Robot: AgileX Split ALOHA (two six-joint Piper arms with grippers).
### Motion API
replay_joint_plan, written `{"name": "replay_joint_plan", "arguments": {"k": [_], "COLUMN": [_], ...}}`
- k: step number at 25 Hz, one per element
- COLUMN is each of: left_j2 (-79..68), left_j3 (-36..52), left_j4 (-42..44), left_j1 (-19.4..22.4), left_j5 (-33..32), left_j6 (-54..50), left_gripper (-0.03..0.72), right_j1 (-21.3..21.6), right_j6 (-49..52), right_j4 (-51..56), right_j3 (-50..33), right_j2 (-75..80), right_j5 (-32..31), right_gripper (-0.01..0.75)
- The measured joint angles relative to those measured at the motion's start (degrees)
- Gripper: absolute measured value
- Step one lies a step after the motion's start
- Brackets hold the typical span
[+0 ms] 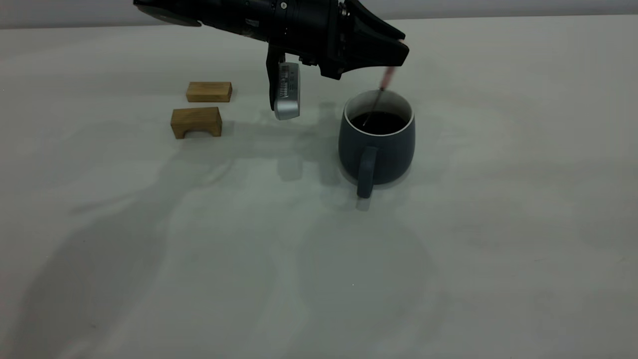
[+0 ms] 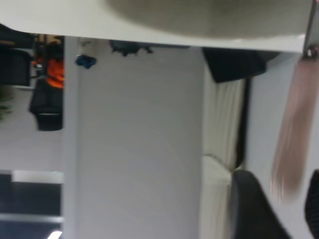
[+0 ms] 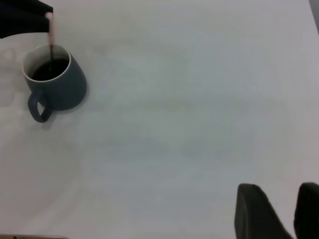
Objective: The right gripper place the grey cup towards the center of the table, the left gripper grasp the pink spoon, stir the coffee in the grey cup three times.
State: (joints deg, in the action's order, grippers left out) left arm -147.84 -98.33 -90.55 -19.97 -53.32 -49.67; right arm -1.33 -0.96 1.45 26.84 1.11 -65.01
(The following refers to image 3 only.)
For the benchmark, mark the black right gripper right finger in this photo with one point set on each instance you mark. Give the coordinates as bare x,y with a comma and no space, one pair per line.
309,211

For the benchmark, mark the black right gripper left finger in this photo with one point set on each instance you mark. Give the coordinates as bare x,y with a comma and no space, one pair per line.
256,219

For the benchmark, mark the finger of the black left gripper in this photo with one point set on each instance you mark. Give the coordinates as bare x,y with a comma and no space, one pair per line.
37,6
22,25

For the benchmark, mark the dark grey ceramic cup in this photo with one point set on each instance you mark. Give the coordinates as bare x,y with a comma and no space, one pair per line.
64,92

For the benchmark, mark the dark coffee liquid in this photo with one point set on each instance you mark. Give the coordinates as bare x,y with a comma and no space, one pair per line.
42,73

